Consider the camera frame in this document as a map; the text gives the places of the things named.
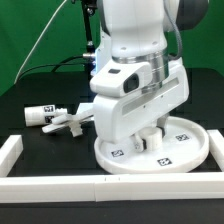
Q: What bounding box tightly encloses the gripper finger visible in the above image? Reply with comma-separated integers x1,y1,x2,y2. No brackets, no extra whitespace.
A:
157,114,168,136
132,133,146,152

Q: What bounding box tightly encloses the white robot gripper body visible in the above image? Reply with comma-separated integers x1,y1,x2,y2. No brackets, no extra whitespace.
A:
93,61,189,143

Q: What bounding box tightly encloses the white round table top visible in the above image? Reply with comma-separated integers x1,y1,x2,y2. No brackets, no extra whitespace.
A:
94,116,209,174

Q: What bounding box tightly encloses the white cross-shaped table base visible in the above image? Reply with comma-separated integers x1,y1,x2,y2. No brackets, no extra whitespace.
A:
42,109,93,137

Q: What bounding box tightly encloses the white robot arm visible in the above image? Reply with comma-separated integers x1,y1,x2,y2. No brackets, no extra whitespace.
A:
90,0,208,151

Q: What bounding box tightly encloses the white marker sheet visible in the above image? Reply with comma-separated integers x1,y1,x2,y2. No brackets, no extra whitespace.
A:
76,103,93,115

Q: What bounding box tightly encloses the white right fence bar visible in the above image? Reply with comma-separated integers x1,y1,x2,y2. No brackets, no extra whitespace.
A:
207,130,224,172

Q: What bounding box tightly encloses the white fence bar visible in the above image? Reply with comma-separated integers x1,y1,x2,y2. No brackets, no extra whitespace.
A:
0,172,224,203
0,135,23,178
207,130,224,172

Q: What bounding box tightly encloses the white front fence bar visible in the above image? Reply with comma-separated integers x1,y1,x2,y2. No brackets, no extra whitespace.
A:
0,172,224,203

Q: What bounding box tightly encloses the white left fence bar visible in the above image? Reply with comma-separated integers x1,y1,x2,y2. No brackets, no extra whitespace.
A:
0,135,23,178

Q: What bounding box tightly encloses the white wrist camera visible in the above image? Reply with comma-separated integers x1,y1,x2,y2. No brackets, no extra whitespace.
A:
90,60,152,97

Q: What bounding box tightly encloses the black cable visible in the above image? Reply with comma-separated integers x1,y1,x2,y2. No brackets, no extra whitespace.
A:
14,54,91,84

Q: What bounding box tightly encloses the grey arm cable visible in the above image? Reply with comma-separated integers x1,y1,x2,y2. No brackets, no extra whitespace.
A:
163,0,184,61

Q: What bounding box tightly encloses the white cable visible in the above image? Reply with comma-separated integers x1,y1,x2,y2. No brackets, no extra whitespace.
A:
13,0,69,85

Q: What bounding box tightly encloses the black camera stand pole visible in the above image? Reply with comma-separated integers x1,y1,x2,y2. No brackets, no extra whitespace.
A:
81,0,97,75

